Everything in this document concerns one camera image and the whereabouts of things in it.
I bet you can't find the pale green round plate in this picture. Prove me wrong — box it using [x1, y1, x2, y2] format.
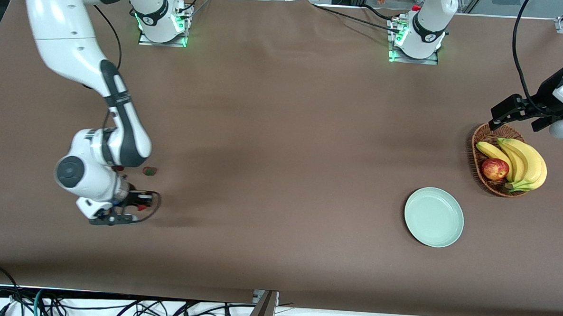
[403, 186, 466, 249]

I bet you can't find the brown wicker basket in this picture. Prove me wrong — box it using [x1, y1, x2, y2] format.
[469, 122, 531, 199]

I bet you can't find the yellow banana bunch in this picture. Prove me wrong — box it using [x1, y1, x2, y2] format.
[473, 136, 549, 194]

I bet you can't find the red yellow apple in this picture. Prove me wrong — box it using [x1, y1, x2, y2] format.
[481, 158, 510, 182]

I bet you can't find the brown table cloth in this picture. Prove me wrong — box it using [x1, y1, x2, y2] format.
[0, 0, 563, 316]

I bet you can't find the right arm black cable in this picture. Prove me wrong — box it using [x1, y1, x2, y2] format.
[77, 2, 171, 225]

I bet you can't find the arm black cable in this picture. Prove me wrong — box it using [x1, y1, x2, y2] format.
[509, 0, 555, 116]
[77, 2, 171, 225]

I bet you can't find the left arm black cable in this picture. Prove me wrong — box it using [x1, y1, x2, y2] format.
[509, 0, 555, 116]

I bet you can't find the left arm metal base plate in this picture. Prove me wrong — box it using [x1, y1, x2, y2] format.
[388, 18, 441, 65]

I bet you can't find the green floor cable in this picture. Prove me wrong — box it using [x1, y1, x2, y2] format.
[32, 287, 45, 316]

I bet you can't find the silver metal bracket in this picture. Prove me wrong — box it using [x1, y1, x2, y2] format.
[252, 289, 280, 307]

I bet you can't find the dark angled frame beam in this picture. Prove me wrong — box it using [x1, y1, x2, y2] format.
[244, 289, 279, 316]

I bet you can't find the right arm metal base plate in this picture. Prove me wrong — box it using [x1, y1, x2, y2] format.
[138, 2, 191, 48]

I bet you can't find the black cable on cloth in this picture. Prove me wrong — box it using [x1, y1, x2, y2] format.
[309, 1, 403, 35]

